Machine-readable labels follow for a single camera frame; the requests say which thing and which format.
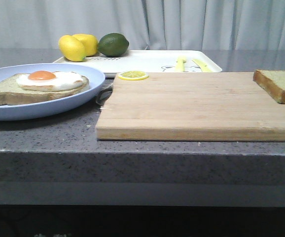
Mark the light blue plate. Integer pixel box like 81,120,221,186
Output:
0,63,105,121

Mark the fried egg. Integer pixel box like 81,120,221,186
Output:
16,71,88,91

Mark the yellow plastic knife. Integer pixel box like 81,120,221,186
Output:
192,59,212,72

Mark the bread slice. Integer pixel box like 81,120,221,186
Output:
0,73,90,106
253,70,285,104

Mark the grey curtain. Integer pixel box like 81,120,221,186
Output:
0,0,285,50

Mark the green lime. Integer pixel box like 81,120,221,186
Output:
98,33,129,57

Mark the metal cutting board handle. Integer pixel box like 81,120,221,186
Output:
96,83,113,107

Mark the white bear tray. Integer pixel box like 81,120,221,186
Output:
54,50,222,77

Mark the rear yellow lemon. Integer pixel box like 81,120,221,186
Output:
73,34,98,57

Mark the lemon slice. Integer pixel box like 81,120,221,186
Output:
118,71,149,81

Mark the front yellow lemon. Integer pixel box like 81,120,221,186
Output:
58,35,86,62

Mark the wooden cutting board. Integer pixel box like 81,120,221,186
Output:
96,72,285,142

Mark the yellow plastic fork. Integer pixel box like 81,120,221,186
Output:
175,56,186,72

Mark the yellow lemon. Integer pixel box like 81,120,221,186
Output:
58,35,86,62
73,34,98,57

